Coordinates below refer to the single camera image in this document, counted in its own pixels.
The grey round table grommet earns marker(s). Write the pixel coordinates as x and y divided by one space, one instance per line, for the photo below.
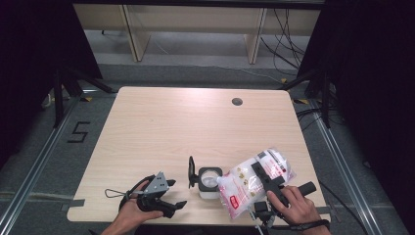
237 101

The red and white sugar pouch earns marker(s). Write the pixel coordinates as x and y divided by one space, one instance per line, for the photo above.
241 189

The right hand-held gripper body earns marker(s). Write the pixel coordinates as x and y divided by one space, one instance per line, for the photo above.
277 192

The person's left hand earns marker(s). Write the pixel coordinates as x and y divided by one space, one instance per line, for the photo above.
129 212

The glass jar with black lid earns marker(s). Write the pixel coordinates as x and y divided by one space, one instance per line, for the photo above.
208 181

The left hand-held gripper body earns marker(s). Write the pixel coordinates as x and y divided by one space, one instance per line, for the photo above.
156 185

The grey tape strip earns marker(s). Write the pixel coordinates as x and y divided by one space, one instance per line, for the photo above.
324 210
76 203

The person's right hand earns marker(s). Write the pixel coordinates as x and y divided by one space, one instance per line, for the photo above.
300 209

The black metal stand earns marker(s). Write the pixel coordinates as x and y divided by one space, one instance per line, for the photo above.
324 98
58 98

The black curtain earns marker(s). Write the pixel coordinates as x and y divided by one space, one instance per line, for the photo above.
32 65
375 81

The aluminium floor rail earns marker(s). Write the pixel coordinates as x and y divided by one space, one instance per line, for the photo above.
342 163
39 163

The yellow tape piece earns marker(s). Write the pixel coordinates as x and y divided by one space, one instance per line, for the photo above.
284 80
86 98
301 101

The light wooden shelf unit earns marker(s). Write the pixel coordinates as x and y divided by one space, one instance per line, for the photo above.
195 19

